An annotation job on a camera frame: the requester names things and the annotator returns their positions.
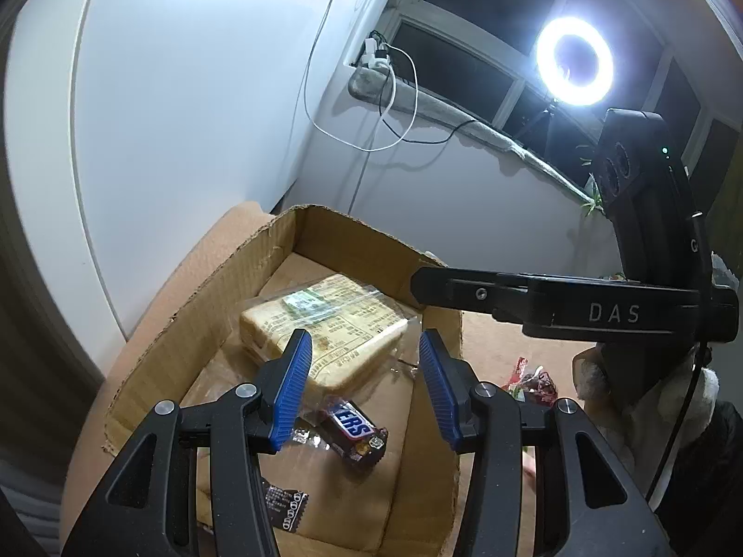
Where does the white power strip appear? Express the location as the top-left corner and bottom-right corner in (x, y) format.
(358, 30), (393, 72)

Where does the gloved right hand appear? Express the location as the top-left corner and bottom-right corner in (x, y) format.
(572, 347), (693, 468)

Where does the black light tripod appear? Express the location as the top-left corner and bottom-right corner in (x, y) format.
(514, 99), (558, 147)

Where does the brown cardboard box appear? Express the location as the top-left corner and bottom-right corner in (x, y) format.
(74, 204), (461, 556)

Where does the green potted plant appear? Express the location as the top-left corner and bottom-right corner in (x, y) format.
(574, 143), (606, 216)

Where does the red dates clear bag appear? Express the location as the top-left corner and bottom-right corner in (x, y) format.
(502, 357), (558, 406)

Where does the black white candy packet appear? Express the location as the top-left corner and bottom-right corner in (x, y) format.
(262, 479), (310, 533)

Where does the packaged sliced bread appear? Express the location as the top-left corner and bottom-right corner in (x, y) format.
(238, 274), (417, 404)

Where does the brown snickers bar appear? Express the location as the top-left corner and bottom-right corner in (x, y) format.
(315, 396), (389, 470)

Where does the black cable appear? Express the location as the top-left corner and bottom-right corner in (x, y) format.
(378, 45), (477, 145)

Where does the white ring light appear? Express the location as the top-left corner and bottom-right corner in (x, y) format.
(535, 16), (614, 107)

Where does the grey window sill cloth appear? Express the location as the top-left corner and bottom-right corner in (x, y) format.
(347, 68), (587, 205)

